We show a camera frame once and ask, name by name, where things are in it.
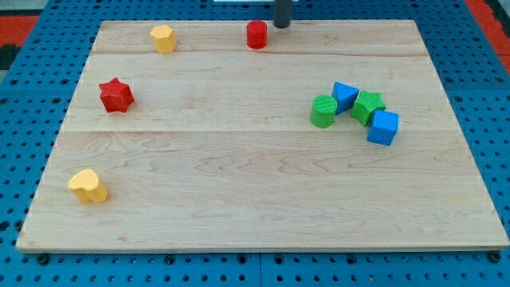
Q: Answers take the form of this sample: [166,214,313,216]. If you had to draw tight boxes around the red cylinder block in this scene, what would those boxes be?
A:
[246,20,268,49]

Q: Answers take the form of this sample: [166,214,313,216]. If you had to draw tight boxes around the blue triangle block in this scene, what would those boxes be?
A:
[331,82,359,115]

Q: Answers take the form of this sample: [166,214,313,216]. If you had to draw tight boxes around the green star block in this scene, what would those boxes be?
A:
[351,90,386,127]

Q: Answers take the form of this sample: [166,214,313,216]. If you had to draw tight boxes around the red star block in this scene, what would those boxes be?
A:
[99,77,135,112]

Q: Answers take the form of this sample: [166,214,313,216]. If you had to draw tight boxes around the green cylinder block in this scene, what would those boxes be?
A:
[310,95,337,128]

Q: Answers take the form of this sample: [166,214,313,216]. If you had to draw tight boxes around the wooden board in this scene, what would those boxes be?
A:
[17,20,509,254]

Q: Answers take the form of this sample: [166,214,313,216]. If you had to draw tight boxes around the blue cube block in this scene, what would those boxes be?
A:
[367,110,399,146]

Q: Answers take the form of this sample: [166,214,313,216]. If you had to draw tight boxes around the yellow hexagon block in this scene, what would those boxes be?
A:
[150,25,177,53]

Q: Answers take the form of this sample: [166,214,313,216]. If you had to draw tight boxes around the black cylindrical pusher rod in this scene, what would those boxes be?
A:
[273,0,292,29]

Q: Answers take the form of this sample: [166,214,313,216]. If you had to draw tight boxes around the yellow heart block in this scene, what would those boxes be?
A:
[68,169,108,202]

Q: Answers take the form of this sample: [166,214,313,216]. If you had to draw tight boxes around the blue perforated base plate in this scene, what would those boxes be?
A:
[1,1,509,286]

